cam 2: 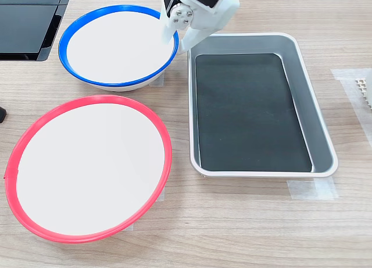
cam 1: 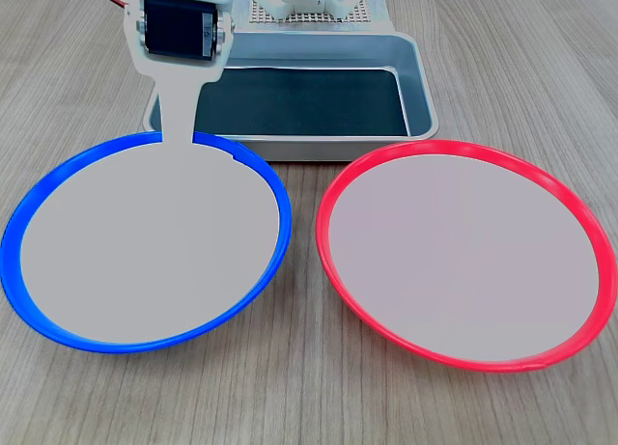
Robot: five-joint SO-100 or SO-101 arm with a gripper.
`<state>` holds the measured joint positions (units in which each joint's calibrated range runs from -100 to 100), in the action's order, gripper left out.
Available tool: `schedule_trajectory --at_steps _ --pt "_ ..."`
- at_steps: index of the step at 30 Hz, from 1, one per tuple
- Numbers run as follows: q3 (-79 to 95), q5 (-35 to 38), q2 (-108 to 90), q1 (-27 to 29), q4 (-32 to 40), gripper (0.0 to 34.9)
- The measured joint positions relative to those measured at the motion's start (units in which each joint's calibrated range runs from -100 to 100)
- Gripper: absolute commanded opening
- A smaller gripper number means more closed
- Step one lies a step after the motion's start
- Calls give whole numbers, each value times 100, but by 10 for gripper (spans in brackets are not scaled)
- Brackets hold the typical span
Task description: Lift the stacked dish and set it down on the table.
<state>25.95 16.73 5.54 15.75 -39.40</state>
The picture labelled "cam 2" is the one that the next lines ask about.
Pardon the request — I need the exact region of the white plate with blue rim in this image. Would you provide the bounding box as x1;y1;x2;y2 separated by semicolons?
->
58;5;180;93

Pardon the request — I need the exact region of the black glossy panel device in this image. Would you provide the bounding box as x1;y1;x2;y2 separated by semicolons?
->
0;0;73;62

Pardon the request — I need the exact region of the steel tray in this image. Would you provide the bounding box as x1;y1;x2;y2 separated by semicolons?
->
187;32;339;178

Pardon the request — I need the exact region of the black mat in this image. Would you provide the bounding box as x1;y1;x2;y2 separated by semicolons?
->
194;53;313;173

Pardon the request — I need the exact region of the white plate with red rim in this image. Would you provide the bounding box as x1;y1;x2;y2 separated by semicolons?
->
4;95;173;245

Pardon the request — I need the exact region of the pale perforated plate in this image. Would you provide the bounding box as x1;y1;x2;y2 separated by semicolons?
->
353;77;372;109

